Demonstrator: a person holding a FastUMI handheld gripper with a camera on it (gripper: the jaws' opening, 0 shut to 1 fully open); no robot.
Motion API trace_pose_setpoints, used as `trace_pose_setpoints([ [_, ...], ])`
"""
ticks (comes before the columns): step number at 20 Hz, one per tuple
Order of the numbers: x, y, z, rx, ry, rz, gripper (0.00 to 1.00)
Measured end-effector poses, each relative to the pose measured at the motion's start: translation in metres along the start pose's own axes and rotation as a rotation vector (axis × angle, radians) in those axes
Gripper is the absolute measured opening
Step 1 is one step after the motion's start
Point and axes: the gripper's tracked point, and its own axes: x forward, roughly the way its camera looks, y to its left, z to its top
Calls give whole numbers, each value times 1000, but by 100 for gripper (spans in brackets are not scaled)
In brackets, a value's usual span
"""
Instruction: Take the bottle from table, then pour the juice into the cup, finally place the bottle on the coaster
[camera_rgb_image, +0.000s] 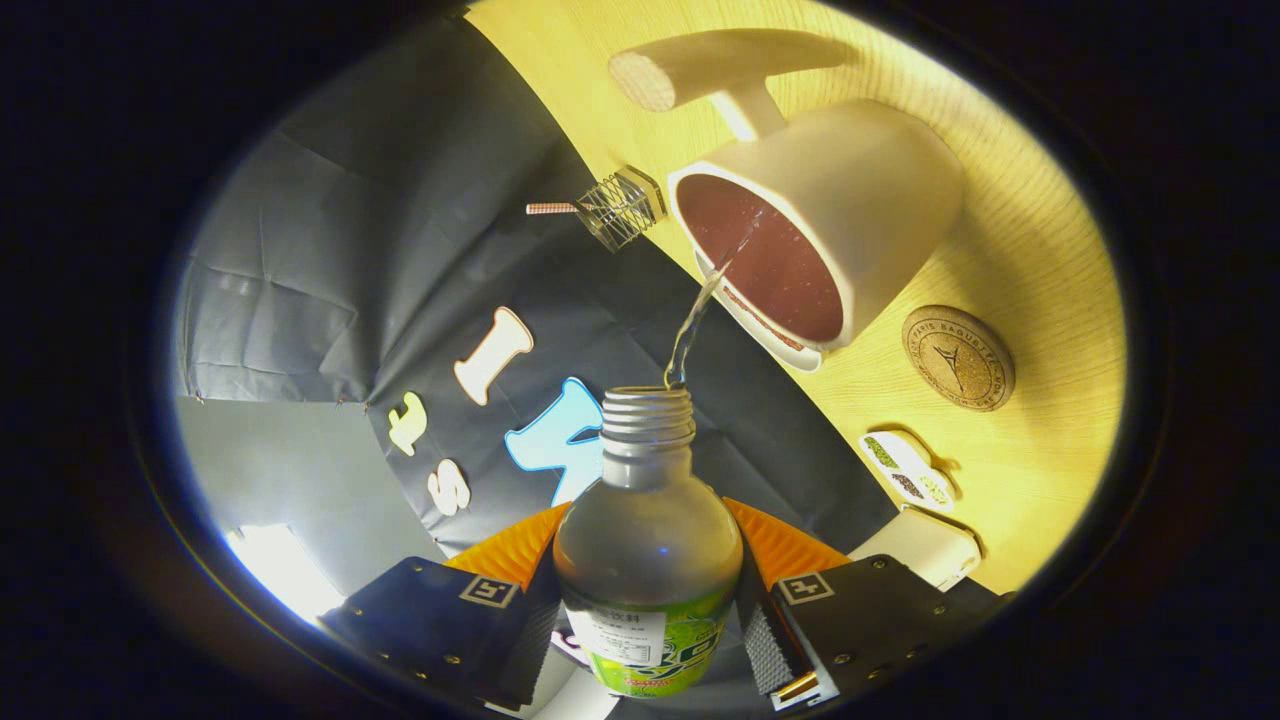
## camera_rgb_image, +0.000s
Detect white divided dish with beans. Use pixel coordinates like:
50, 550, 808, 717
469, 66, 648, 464
858, 430, 957, 513

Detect round cork coaster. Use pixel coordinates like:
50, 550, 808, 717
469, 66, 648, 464
902, 305, 1016, 412

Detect brown meat patty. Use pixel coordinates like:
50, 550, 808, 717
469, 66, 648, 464
722, 285, 807, 351

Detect silver bottle with green label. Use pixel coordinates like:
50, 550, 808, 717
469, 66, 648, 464
552, 386, 745, 699

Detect wooden table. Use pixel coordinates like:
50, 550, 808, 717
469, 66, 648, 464
465, 0, 1129, 596

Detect white cup with wooden handle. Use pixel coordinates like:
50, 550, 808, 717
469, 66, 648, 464
608, 28, 966, 353

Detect white toaster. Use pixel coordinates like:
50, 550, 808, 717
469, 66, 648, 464
848, 505, 983, 591

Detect white oval plate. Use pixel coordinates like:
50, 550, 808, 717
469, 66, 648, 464
695, 250, 826, 373

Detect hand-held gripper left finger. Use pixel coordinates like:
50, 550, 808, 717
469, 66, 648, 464
320, 500, 571, 711

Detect gold wire basket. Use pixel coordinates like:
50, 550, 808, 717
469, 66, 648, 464
577, 166, 668, 253

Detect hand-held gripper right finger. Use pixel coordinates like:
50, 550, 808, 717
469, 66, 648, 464
722, 497, 1011, 713

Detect black backdrop cloth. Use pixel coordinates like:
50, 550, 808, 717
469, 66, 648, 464
175, 15, 901, 720

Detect clear juice stream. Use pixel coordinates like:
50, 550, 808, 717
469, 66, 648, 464
665, 215, 761, 391

